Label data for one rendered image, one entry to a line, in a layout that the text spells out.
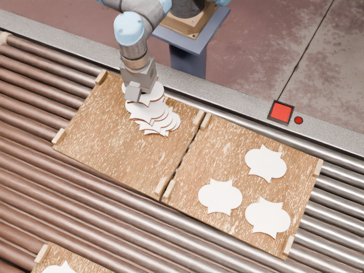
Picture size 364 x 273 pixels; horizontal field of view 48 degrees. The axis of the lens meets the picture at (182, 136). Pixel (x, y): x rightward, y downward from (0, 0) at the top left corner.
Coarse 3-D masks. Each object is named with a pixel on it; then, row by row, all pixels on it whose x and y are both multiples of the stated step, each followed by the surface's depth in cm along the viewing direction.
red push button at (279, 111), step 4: (276, 104) 142; (280, 104) 142; (276, 108) 141; (280, 108) 141; (284, 108) 141; (288, 108) 141; (272, 112) 140; (276, 112) 140; (280, 112) 140; (284, 112) 140; (288, 112) 140; (272, 116) 140; (276, 116) 140; (280, 116) 139; (284, 116) 139; (288, 116) 139; (284, 120) 139
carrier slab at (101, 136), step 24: (96, 96) 145; (120, 96) 145; (72, 120) 141; (96, 120) 141; (120, 120) 140; (192, 120) 139; (72, 144) 137; (96, 144) 137; (120, 144) 136; (144, 144) 136; (168, 144) 136; (96, 168) 133; (120, 168) 132; (144, 168) 132; (168, 168) 132; (144, 192) 129
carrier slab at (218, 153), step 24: (216, 120) 139; (192, 144) 135; (216, 144) 135; (240, 144) 135; (264, 144) 134; (192, 168) 132; (216, 168) 131; (240, 168) 131; (288, 168) 130; (312, 168) 130; (192, 192) 128; (240, 192) 127; (264, 192) 127; (288, 192) 127; (192, 216) 125; (216, 216) 124; (240, 216) 124; (264, 240) 121
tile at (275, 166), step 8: (248, 152) 132; (256, 152) 132; (264, 152) 132; (272, 152) 132; (280, 152) 132; (248, 160) 131; (256, 160) 131; (264, 160) 131; (272, 160) 130; (280, 160) 130; (256, 168) 129; (264, 168) 129; (272, 168) 129; (280, 168) 129; (264, 176) 128; (272, 176) 128; (280, 176) 128
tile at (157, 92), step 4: (156, 84) 128; (160, 84) 128; (124, 88) 128; (156, 88) 128; (160, 88) 128; (124, 92) 128; (152, 92) 127; (156, 92) 127; (160, 92) 127; (140, 96) 127; (144, 96) 127; (148, 96) 127; (152, 96) 127; (156, 96) 127; (160, 96) 127; (128, 100) 126; (140, 100) 126; (144, 100) 126; (148, 100) 126; (152, 100) 126; (156, 100) 127; (144, 104) 126; (148, 104) 126
